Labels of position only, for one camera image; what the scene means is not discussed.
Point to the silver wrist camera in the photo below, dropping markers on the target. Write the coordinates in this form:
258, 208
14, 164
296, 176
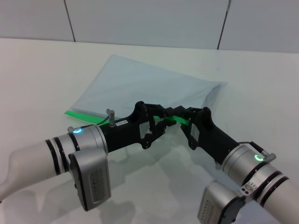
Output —
93, 177
217, 203

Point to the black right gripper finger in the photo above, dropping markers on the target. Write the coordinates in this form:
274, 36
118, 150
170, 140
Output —
187, 113
188, 133

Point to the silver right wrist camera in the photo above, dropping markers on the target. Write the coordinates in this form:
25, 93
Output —
217, 203

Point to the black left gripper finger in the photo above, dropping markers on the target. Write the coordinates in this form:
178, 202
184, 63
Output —
160, 129
158, 109

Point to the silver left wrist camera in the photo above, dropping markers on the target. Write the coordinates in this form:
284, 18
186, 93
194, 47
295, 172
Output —
93, 177

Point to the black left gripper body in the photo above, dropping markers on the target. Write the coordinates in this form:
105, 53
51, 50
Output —
123, 135

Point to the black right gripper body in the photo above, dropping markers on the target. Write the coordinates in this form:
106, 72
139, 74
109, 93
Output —
215, 140

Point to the clear green-zipper document bag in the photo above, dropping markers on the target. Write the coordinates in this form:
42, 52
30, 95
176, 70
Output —
144, 81

